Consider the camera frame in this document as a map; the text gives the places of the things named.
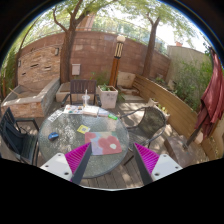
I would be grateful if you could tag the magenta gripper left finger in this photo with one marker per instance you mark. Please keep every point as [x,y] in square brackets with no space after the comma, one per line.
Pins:
[70,166]

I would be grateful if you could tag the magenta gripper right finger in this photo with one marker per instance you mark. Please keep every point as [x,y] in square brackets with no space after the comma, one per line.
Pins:
[152,166]

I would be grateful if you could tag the floral pink mouse pad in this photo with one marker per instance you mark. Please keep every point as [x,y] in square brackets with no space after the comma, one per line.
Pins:
[103,143]

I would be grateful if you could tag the round glass patio table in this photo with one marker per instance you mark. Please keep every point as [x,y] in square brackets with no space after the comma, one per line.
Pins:
[63,131]

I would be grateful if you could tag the mesh metal right chair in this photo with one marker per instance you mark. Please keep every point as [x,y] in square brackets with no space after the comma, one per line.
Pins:
[151,126]

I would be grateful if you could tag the stacked books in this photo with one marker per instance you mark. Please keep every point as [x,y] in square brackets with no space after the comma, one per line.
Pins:
[91,110]

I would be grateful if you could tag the white paper sheet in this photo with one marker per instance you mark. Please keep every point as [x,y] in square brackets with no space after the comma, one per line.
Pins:
[55,115]

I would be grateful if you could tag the colourful magazine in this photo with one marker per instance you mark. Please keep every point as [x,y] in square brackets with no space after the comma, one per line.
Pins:
[73,109]

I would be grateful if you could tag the curved wooden bench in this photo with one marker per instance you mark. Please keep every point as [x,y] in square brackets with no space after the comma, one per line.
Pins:
[182,117]

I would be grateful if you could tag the black left patio chair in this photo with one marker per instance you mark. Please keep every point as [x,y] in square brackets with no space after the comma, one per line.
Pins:
[19,141]

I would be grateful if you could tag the clear plastic cup with straw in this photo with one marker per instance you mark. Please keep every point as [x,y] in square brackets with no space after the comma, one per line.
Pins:
[85,98]

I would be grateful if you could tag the white square planter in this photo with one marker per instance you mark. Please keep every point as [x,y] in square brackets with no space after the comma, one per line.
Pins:
[108,96]

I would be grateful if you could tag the dark wooden back chair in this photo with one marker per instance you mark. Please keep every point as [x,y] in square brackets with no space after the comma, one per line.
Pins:
[82,87]

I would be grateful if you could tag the folded red patio umbrella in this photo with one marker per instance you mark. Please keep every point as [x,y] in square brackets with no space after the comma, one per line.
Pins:
[212,102]

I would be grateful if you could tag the right tree trunk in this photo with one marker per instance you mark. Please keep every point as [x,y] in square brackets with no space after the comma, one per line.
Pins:
[151,45]

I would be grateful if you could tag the tree trunk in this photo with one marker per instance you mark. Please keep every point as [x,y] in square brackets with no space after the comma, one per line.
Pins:
[77,11]
[151,45]

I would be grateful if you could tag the left tree trunk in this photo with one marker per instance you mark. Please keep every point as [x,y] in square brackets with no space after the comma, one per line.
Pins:
[77,11]

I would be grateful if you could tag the wooden lamp post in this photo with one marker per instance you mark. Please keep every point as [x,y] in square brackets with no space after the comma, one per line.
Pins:
[116,60]

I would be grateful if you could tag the white wall box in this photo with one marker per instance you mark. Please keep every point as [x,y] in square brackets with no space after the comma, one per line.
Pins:
[76,69]

